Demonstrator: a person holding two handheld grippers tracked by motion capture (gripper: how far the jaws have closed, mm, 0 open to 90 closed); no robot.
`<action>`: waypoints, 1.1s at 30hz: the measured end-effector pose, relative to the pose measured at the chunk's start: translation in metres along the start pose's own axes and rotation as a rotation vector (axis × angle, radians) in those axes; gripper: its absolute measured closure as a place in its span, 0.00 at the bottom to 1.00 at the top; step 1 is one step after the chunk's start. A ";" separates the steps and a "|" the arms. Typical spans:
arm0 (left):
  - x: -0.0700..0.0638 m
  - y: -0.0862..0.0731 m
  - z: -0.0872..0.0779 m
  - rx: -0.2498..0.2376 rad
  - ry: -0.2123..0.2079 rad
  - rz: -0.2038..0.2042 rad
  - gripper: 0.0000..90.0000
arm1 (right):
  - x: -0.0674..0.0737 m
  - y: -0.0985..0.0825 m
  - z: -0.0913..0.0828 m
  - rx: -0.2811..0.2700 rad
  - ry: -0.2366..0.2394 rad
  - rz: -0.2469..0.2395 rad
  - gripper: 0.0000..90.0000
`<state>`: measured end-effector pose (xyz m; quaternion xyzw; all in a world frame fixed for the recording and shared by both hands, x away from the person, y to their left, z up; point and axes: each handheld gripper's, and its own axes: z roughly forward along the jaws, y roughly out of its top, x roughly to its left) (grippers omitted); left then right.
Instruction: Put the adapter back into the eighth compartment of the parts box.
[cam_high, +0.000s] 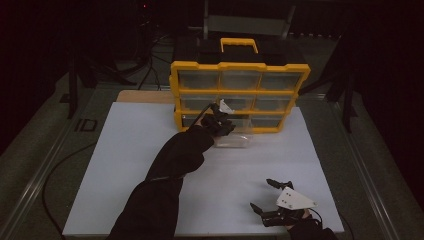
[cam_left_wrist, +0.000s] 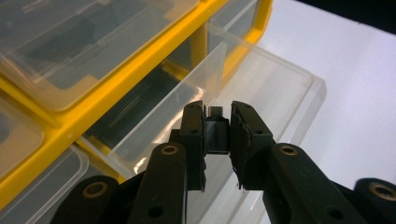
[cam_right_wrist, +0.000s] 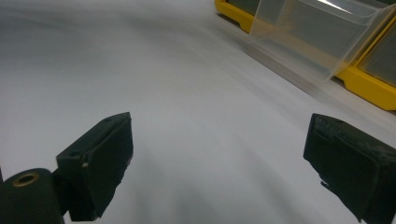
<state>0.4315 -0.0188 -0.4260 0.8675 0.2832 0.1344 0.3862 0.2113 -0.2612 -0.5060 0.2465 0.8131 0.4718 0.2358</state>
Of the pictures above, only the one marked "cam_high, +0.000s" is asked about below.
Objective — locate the set of clear cabinet bins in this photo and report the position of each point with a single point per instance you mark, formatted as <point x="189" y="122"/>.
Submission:
<point x="198" y="80"/>

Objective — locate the person's left hand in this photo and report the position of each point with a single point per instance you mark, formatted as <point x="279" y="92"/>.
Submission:
<point x="207" y="126"/>

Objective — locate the aluminium floor rail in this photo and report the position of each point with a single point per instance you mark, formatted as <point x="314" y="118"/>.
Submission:
<point x="40" y="173"/>
<point x="373" y="173"/>

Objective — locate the black metal stand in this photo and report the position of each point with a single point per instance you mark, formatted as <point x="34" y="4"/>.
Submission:
<point x="75" y="86"/>
<point x="346" y="93"/>

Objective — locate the person's right hand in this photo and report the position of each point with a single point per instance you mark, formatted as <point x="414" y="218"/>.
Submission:
<point x="306" y="221"/>

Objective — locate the black rectangular floor bracket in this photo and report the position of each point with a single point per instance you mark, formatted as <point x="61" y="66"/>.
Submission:
<point x="86" y="125"/>

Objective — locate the grey metal frame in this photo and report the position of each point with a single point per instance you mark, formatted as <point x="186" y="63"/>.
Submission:
<point x="246" y="24"/>

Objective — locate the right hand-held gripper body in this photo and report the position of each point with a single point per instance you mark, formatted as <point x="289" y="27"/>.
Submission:
<point x="293" y="199"/>

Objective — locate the clear plastic drawer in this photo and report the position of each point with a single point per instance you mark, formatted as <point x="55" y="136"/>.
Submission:
<point x="235" y="141"/>

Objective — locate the yellow black organizer cabinet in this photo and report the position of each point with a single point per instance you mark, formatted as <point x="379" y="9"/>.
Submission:
<point x="240" y="66"/>

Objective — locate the wooden board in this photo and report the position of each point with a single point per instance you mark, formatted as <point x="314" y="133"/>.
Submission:
<point x="143" y="96"/>

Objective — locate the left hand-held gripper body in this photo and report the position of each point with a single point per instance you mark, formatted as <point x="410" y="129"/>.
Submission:
<point x="218" y="117"/>

